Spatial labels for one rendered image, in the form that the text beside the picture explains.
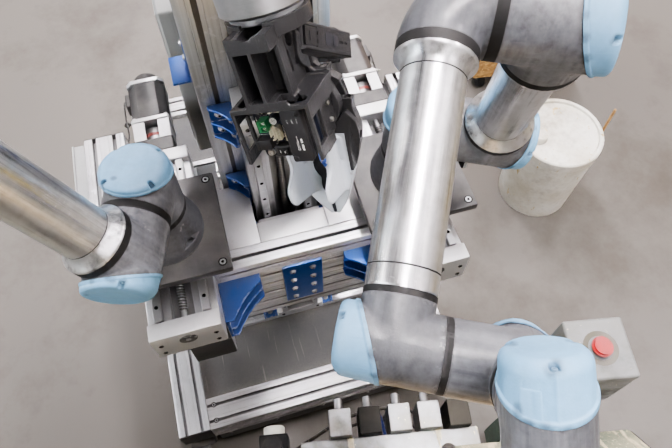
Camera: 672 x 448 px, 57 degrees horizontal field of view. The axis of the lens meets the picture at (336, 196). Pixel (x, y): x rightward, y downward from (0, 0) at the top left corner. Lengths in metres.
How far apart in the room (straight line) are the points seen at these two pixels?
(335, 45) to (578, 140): 1.79
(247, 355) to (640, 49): 2.26
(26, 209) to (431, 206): 0.52
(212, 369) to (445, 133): 1.47
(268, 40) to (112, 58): 2.62
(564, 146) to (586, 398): 1.81
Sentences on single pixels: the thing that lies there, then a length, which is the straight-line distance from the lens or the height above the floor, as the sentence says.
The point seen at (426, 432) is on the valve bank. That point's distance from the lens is 1.40.
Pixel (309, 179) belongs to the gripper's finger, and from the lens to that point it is 0.60.
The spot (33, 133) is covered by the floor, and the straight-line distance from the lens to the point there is 2.93.
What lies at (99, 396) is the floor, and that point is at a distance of 2.30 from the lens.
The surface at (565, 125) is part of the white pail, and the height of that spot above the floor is 0.36.
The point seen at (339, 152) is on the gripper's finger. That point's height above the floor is 1.63.
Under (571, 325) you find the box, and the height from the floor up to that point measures 0.93.
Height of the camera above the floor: 2.10
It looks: 59 degrees down
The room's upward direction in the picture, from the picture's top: straight up
